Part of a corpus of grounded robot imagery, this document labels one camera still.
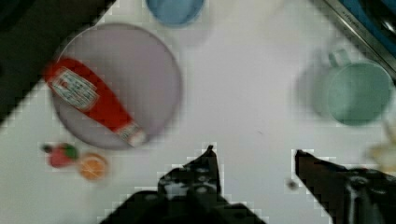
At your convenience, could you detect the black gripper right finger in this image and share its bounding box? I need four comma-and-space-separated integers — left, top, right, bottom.
294, 149, 396, 224

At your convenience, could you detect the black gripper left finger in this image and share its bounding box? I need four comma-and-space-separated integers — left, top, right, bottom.
100, 147, 266, 224

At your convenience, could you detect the toy banana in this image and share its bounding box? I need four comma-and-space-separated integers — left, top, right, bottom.
368, 121, 396, 174

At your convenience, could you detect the toy orange slice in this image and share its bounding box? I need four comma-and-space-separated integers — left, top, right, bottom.
78, 153, 108, 181

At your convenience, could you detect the green mug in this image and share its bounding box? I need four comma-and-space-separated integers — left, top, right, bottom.
312, 49, 394, 126

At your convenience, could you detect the toy strawberry near plate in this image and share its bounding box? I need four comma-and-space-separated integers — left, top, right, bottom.
43, 143, 78, 168

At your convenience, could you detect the grey round plate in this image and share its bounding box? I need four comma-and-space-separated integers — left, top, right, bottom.
60, 23, 183, 142

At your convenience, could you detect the red ketchup bottle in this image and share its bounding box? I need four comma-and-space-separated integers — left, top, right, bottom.
43, 57, 147, 147

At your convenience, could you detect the toaster oven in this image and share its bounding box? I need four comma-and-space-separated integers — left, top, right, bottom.
310, 0, 396, 77

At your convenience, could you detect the blue bowl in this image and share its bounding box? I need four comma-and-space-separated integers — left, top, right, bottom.
145, 0, 205, 27

